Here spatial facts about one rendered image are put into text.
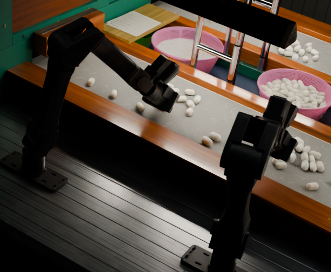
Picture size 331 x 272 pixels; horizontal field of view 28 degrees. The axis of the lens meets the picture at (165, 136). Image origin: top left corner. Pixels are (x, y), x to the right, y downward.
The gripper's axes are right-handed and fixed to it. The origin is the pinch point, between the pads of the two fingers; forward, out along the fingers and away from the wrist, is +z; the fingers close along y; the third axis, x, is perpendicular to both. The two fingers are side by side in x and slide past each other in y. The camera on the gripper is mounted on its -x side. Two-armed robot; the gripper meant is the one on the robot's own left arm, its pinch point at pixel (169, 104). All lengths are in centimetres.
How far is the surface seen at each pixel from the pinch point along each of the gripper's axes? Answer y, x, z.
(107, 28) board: 44, -17, 17
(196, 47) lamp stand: 7.6, -22.9, 14.3
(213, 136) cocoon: -19.3, 3.5, -4.0
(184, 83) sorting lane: 5.3, -9.8, 14.0
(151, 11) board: 42, -34, 37
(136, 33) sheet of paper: 34.5, -20.3, 20.5
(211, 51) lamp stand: 1.8, -23.4, 13.9
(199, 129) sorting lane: -13.0, 3.1, -1.1
